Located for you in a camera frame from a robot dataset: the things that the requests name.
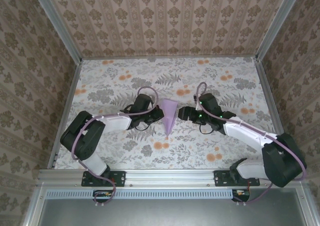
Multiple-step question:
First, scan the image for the purple cloth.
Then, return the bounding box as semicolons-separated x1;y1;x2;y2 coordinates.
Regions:
160;98;179;138

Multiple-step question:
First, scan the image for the floral table cover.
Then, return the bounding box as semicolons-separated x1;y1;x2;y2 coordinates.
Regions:
53;58;287;170

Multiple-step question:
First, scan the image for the black connector board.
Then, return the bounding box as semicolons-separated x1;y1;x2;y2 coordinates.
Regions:
92;189;113;203
231;188;251;203

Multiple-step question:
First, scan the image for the grey metal panel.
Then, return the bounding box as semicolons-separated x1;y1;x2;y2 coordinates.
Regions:
41;198;303;226

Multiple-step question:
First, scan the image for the right thin black camera cable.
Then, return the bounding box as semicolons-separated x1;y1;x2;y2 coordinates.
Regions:
199;123;217;135

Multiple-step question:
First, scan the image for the thin black camera cable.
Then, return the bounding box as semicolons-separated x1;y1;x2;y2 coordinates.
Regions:
199;123;217;135
119;105;151;132

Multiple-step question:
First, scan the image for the left thin black camera cable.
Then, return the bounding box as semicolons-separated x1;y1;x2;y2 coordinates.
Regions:
119;105;151;132

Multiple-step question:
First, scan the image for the thin aluminium cross rail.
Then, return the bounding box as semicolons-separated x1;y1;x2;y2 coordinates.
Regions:
81;56;258;62

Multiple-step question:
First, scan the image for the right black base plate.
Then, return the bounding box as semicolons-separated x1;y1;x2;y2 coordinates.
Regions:
214;170;261;187

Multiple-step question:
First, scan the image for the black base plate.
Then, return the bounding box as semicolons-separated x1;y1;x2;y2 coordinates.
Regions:
81;170;126;187
214;170;261;187

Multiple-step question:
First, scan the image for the wide aluminium base rail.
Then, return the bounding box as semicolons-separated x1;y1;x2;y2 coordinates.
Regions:
37;168;308;187

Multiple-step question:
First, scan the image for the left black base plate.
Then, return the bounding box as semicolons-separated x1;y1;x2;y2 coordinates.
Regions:
81;170;126;187

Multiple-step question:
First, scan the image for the aluminium side rail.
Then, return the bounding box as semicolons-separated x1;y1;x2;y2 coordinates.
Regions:
253;57;296;169
46;59;84;170

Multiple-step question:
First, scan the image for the grey slotted cable duct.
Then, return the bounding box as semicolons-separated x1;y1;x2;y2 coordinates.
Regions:
46;188;235;199

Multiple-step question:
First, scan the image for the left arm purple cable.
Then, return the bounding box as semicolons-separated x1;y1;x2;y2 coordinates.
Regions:
71;86;161;206

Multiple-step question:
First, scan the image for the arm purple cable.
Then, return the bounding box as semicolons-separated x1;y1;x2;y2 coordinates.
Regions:
71;86;161;206
195;82;308;204

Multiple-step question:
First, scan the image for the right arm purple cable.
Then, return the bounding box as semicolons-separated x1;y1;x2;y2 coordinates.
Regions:
195;82;308;204

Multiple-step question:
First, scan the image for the aluminium corner post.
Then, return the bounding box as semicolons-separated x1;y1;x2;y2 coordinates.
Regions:
254;0;307;63
29;0;83;64

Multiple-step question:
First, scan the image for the aluminium lower frame bar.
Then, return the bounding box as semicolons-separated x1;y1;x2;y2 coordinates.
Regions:
21;183;48;226
296;187;315;226

